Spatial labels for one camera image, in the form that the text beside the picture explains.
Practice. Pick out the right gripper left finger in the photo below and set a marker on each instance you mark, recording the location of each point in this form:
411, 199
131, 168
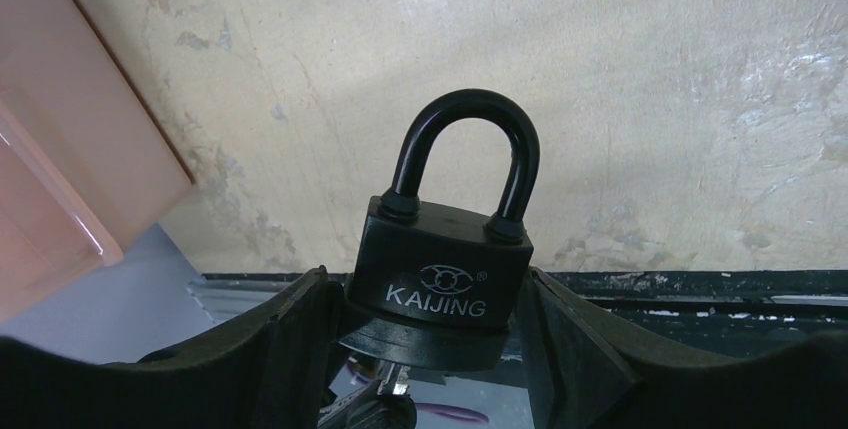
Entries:
265, 368

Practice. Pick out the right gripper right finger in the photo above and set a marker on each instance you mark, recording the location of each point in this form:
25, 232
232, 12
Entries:
588, 368

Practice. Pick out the black padlock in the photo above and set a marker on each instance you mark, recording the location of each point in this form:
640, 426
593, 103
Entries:
434, 286

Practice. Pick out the pink plastic toolbox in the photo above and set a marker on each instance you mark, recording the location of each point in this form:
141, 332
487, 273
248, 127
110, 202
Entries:
84, 169

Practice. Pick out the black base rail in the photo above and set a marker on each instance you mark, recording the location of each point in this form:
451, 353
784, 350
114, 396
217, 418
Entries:
739, 314

